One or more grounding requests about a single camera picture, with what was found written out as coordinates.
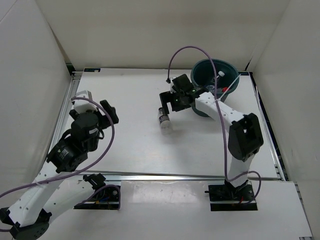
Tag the white zip tie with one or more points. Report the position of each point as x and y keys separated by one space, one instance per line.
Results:
x=223 y=94

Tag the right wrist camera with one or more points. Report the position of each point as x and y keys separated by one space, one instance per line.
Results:
x=172 y=85

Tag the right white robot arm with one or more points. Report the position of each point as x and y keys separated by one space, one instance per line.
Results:
x=241 y=133

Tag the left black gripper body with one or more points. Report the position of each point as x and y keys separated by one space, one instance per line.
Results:
x=94 y=145

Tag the red-capped red-label plastic bottle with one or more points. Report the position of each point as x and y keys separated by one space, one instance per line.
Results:
x=225 y=89

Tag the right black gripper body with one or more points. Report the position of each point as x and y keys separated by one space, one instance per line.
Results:
x=182 y=104

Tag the black-capped clear plastic bottle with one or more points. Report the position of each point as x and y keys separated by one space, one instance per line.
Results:
x=164 y=122

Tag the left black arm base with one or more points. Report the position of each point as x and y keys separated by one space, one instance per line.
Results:
x=106 y=196

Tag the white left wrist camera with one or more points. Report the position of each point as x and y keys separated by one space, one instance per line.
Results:
x=83 y=106

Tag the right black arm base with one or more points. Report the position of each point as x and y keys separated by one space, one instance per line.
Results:
x=226 y=198

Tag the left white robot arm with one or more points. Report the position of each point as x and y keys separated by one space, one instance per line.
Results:
x=44 y=200

